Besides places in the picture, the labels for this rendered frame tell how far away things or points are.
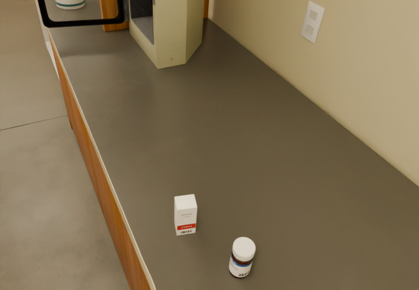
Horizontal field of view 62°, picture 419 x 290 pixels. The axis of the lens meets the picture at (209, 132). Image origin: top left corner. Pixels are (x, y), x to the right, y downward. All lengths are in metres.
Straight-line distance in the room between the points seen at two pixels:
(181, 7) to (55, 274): 1.32
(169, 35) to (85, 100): 0.36
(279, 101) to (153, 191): 0.54
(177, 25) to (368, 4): 0.59
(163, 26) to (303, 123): 0.56
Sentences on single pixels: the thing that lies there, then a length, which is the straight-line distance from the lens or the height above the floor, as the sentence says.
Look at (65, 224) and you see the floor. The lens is 2.01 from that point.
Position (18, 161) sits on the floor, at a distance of 2.43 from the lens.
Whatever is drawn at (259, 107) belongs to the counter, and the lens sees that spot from 1.12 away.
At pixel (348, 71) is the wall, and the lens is 1.12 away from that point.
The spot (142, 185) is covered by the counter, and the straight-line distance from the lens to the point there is 0.85.
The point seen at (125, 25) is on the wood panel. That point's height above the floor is 0.95.
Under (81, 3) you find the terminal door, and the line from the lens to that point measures 1.48.
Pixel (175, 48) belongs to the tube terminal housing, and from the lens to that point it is 1.27.
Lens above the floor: 1.57
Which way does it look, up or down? 40 degrees down
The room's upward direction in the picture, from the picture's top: 5 degrees clockwise
